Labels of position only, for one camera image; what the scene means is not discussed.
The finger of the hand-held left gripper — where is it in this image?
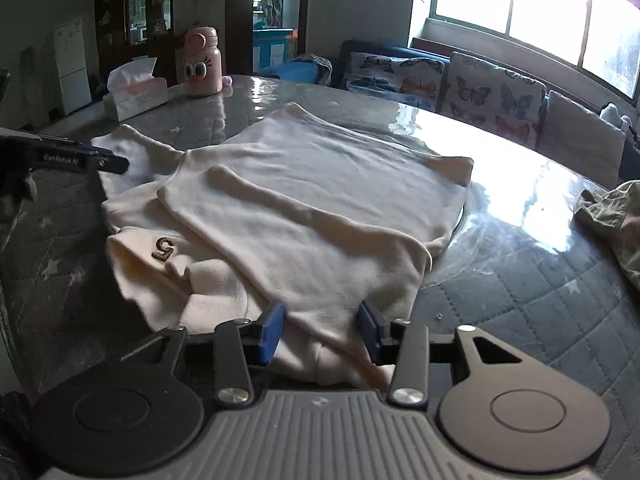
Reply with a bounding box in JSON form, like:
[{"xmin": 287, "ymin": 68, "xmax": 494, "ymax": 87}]
[
  {"xmin": 92, "ymin": 156, "xmax": 130, "ymax": 176},
  {"xmin": 0, "ymin": 129, "xmax": 115, "ymax": 157}
]

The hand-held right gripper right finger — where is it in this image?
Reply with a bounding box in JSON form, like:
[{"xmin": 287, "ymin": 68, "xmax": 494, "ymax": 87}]
[{"xmin": 356, "ymin": 301, "xmax": 537, "ymax": 407}]

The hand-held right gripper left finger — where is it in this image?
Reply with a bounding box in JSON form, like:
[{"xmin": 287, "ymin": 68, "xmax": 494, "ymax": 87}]
[{"xmin": 120, "ymin": 302, "xmax": 287, "ymax": 407}]

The cream long-sleeved top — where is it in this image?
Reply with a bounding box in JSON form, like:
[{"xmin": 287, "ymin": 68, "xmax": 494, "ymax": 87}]
[{"xmin": 91, "ymin": 102, "xmax": 475, "ymax": 391}]

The white tissue box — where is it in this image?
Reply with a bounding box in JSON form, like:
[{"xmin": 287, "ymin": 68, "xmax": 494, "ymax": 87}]
[{"xmin": 102, "ymin": 57, "xmax": 169, "ymax": 123}]

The white refrigerator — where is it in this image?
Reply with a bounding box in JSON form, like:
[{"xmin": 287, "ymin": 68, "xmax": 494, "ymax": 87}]
[{"xmin": 52, "ymin": 17, "xmax": 93, "ymax": 115}]

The pink cartoon face bottle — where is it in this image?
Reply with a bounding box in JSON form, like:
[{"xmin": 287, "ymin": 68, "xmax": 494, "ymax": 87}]
[{"xmin": 184, "ymin": 26, "xmax": 223, "ymax": 97}]

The dark wooden display cabinet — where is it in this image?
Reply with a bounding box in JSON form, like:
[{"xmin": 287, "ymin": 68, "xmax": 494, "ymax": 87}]
[{"xmin": 94, "ymin": 0, "xmax": 176, "ymax": 63}]

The blue cabinet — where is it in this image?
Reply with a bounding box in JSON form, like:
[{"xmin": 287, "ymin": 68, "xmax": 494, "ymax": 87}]
[{"xmin": 252, "ymin": 27, "xmax": 295, "ymax": 73}]

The grey folded blanket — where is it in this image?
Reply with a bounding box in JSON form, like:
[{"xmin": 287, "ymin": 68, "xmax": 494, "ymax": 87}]
[{"xmin": 287, "ymin": 53, "xmax": 333, "ymax": 86}]

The wide butterfly print cushion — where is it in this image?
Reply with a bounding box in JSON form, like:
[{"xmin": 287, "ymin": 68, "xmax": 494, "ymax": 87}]
[{"xmin": 346, "ymin": 51, "xmax": 446, "ymax": 111}]

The square butterfly print cushion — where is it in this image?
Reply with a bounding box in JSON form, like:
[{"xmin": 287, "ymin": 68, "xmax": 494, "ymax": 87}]
[{"xmin": 442, "ymin": 51, "xmax": 547, "ymax": 148}]

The olive patterned garment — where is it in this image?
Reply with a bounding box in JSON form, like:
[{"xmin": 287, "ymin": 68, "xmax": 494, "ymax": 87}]
[{"xmin": 574, "ymin": 180, "xmax": 640, "ymax": 291}]

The blue sofa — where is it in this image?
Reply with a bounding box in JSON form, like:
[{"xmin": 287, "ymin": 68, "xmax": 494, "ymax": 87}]
[{"xmin": 339, "ymin": 40, "xmax": 640, "ymax": 183}]

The plain grey cushion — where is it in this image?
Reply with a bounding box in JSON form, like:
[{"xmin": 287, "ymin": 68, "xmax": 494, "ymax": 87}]
[{"xmin": 540, "ymin": 91, "xmax": 627, "ymax": 186}]

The white plush toy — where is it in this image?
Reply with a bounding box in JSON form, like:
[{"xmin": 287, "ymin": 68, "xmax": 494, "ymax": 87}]
[{"xmin": 600, "ymin": 102, "xmax": 633, "ymax": 132}]

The dark wooden door frame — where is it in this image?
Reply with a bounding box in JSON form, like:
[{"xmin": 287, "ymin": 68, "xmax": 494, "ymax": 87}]
[{"xmin": 225, "ymin": 0, "xmax": 312, "ymax": 77}]

